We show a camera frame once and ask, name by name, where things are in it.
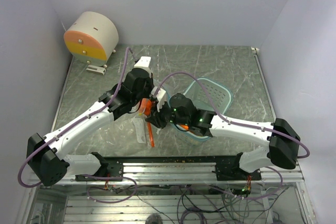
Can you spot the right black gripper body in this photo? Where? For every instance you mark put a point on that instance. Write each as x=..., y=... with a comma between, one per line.
x=166, y=115

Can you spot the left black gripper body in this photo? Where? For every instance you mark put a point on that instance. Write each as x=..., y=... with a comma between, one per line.
x=145, y=93

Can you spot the orange toy fruit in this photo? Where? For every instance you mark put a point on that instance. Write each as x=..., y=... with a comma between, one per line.
x=184, y=127

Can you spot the light blue plastic basket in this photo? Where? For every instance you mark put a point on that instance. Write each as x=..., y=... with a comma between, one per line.
x=221, y=96

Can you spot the clear zip top bag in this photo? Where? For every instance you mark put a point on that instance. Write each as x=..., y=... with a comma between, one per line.
x=140, y=122

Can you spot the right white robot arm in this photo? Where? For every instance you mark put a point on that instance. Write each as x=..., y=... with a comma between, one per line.
x=277, y=142

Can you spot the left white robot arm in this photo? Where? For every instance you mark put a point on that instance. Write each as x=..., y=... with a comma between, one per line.
x=47, y=154

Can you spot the round cream drawer box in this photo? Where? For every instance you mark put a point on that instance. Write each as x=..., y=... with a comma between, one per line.
x=92, y=38

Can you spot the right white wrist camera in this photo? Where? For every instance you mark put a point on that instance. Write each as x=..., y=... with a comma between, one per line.
x=160, y=97

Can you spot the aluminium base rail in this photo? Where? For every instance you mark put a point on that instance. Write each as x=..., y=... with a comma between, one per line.
x=169, y=173

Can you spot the small white wall clip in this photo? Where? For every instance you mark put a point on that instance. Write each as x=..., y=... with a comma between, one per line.
x=255, y=50

